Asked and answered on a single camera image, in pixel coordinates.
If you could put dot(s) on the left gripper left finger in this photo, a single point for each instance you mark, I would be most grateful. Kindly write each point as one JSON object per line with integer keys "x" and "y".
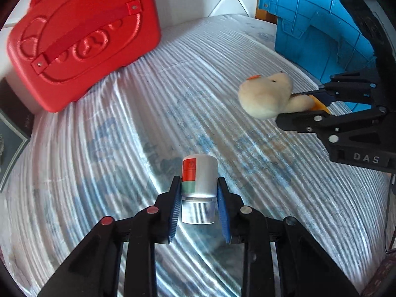
{"x": 93, "y": 267}

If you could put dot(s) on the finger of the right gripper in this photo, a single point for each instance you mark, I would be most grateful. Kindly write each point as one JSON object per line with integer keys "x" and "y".
{"x": 363, "y": 126}
{"x": 362, "y": 87}

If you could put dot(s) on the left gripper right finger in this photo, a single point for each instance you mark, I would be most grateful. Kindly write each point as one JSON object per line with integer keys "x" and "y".
{"x": 282, "y": 249}

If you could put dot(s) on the white red-label bottle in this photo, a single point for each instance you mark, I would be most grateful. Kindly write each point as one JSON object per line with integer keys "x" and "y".
{"x": 199, "y": 188}

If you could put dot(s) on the blue plastic crate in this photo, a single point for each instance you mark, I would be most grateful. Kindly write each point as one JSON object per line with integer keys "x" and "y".
{"x": 319, "y": 36}

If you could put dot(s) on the black gift box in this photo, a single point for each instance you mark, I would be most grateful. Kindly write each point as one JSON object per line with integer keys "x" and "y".
{"x": 16, "y": 126}

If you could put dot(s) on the red bear suitcase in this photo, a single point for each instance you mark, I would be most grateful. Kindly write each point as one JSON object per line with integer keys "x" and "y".
{"x": 61, "y": 48}

